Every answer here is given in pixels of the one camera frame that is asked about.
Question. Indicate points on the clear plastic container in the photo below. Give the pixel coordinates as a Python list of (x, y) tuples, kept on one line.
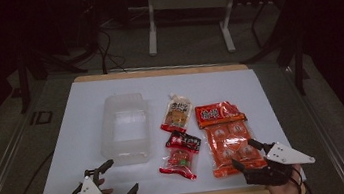
[(125, 130)]

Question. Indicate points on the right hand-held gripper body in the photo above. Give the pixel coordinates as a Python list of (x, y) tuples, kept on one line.
[(288, 155)]

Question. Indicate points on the white metal desk frame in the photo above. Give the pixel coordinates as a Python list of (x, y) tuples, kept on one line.
[(187, 0)]

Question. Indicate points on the red and black snack packet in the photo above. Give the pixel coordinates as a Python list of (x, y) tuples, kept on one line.
[(181, 158)]

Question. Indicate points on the black floor socket plate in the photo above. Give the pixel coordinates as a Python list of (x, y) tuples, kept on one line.
[(41, 117)]

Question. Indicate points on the person's right hand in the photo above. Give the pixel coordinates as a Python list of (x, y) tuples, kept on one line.
[(288, 192)]

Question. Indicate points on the beige sauce pouch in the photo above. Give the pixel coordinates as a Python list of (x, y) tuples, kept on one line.
[(177, 114)]

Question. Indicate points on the black metal stand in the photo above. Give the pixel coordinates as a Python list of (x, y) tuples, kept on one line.
[(296, 60), (23, 83)]

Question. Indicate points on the white table sheet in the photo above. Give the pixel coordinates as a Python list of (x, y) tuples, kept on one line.
[(80, 129)]

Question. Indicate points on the orange snack packet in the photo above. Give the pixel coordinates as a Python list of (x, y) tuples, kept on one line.
[(228, 133)]

